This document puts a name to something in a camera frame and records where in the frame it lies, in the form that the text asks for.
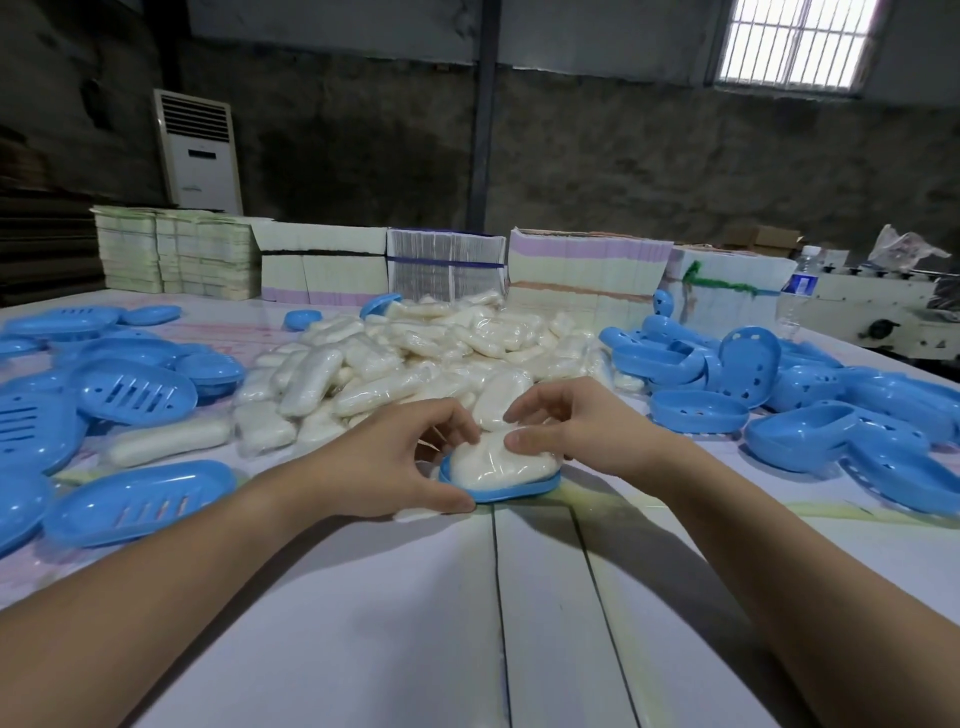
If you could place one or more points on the person's left hand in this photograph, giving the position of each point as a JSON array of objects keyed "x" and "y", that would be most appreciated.
[{"x": 367, "y": 472}]

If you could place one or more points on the person's right hand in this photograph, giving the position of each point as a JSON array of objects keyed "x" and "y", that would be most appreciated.
[{"x": 615, "y": 442}]

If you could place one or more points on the blue slotted plastic base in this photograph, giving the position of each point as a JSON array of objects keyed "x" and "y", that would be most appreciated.
[{"x": 517, "y": 491}]

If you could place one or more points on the pile of white soaps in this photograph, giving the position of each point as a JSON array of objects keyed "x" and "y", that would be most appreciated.
[{"x": 390, "y": 352}]

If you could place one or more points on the white soap bar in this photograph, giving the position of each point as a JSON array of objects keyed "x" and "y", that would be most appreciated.
[{"x": 495, "y": 465}]

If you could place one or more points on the blue oval plastic lid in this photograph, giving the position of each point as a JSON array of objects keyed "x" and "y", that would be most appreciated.
[
  {"x": 663, "y": 303},
  {"x": 381, "y": 304},
  {"x": 302, "y": 319}
]

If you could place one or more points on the pile of blue plastic lids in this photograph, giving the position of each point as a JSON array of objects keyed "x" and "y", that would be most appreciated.
[{"x": 787, "y": 405}]

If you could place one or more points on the pile of blue slotted lids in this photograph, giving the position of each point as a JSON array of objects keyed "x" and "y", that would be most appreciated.
[{"x": 97, "y": 420}]

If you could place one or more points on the person's left forearm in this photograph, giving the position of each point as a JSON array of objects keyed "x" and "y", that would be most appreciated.
[{"x": 150, "y": 615}]

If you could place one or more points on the person's right forearm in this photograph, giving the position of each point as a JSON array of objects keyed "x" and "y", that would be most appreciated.
[{"x": 810, "y": 600}]

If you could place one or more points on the white carton stack, pink stripe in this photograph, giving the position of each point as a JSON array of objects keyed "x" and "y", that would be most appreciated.
[{"x": 589, "y": 266}]

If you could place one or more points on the white sheet stack, green mark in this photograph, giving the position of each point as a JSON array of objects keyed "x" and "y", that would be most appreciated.
[{"x": 731, "y": 296}]

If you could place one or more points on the row of stacked flat cartons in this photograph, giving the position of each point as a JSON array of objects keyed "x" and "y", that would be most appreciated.
[{"x": 322, "y": 277}]

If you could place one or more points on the silver sheet bundle, blue band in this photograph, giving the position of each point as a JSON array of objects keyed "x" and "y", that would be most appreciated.
[{"x": 446, "y": 266}]

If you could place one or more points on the clear water bottle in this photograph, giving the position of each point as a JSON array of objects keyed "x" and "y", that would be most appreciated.
[{"x": 802, "y": 285}]

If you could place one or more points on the brown cardboard box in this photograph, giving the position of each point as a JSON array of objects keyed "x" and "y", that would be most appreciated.
[{"x": 761, "y": 238}]

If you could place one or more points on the stack of greenish paper sheets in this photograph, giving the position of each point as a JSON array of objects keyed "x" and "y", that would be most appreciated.
[{"x": 180, "y": 255}]

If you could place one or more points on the white workshop machine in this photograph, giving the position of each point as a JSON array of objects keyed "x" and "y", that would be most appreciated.
[{"x": 877, "y": 307}]

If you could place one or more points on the white plastic bag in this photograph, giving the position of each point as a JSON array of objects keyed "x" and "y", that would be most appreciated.
[{"x": 904, "y": 249}]

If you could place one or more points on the dark metal pillar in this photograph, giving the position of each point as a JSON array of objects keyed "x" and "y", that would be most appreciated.
[{"x": 484, "y": 112}]

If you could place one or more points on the white standing air conditioner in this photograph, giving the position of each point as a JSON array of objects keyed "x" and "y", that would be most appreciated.
[{"x": 199, "y": 157}]

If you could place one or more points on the stacks of brown cardboard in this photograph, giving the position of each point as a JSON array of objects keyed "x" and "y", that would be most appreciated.
[{"x": 37, "y": 247}]

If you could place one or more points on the barred window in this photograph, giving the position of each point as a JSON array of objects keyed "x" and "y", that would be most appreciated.
[{"x": 799, "y": 41}]

